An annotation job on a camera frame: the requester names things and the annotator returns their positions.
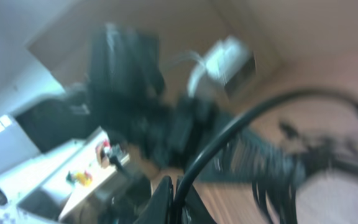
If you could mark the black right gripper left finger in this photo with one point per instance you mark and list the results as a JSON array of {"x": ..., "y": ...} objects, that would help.
[{"x": 158, "y": 207}]

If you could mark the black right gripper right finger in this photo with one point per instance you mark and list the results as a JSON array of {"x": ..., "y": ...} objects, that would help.
[{"x": 193, "y": 210}]

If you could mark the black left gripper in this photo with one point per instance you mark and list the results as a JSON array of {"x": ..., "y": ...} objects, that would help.
[{"x": 125, "y": 92}]

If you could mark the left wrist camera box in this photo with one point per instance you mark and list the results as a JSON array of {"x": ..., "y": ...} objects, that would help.
[{"x": 228, "y": 64}]

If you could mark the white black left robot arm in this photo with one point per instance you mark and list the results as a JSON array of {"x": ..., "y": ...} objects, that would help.
[{"x": 49, "y": 122}]

